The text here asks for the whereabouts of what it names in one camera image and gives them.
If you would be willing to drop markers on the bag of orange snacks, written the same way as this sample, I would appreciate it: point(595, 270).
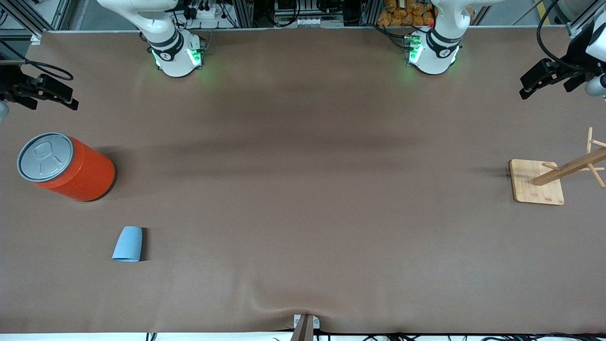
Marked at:
point(402, 14)

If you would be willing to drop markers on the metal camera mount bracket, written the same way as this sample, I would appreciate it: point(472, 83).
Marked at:
point(305, 327)

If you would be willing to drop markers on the light blue cup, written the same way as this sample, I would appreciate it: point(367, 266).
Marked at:
point(128, 244)

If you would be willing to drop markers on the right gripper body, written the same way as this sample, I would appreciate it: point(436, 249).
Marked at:
point(10, 86)

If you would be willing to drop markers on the orange can with silver lid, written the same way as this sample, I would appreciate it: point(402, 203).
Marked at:
point(80, 173)

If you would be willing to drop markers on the wooden mug tree stand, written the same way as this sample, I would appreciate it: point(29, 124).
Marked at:
point(535, 189)

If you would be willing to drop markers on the brown table cover mat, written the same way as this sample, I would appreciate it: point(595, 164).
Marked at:
point(303, 189)

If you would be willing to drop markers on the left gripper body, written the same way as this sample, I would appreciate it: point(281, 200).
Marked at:
point(575, 60)

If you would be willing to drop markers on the white power strip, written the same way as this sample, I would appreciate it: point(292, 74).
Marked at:
point(203, 12)

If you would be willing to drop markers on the aluminium frame profile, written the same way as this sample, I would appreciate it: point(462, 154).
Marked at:
point(580, 26)
point(28, 21)
point(246, 14)

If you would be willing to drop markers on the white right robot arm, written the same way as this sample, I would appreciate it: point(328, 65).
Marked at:
point(173, 52)

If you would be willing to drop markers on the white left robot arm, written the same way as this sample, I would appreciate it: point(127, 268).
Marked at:
point(438, 52)

